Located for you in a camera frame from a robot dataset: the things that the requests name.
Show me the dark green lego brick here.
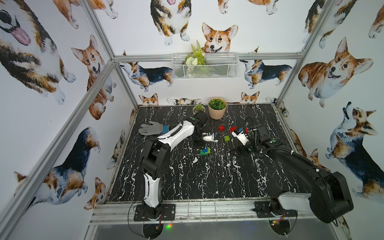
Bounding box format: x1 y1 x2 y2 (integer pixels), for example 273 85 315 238
200 150 208 156

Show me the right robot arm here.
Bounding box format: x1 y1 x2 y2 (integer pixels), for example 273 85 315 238
231 125 354 224

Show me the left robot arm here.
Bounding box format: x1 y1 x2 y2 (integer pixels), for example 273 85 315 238
137 111 209 220

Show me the small white plant pot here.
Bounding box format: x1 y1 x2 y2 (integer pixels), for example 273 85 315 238
193 104 206 113

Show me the large beige plant pot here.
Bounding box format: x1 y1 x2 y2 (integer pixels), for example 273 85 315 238
208 98 227 120

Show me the grey work glove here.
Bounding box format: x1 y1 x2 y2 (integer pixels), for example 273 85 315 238
139 121 169 136

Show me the green fern plant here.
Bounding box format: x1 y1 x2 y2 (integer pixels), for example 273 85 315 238
185 41 207 67

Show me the white wire basket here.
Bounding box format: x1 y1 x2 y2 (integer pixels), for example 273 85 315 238
172 53 240 80

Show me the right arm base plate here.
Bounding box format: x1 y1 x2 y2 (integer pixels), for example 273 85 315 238
253 200 297 218

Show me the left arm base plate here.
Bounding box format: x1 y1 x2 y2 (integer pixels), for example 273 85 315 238
134 204 176 222

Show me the aluminium front rail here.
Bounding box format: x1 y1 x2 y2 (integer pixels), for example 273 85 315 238
88 197 334 226

